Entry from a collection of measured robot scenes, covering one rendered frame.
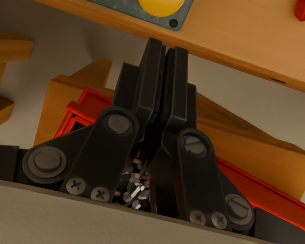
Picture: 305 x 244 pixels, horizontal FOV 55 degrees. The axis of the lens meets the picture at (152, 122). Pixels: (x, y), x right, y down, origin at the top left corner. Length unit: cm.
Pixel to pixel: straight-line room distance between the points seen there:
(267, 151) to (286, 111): 96
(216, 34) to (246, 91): 101
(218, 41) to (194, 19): 2
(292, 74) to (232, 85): 96
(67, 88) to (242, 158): 22
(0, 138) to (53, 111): 93
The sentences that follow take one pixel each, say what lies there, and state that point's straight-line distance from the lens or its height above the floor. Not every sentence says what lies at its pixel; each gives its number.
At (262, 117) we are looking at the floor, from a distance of 129.
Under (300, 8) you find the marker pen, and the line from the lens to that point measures 25.
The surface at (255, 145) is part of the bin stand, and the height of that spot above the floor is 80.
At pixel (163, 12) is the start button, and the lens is 19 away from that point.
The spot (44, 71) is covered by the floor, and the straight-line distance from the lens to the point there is 116.
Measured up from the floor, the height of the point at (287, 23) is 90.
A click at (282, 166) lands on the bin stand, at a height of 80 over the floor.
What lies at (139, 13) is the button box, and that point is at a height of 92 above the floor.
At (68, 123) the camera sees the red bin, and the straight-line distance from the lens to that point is 21.
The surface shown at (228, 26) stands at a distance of 24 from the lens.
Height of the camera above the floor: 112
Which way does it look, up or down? 74 degrees down
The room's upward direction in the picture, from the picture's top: 157 degrees clockwise
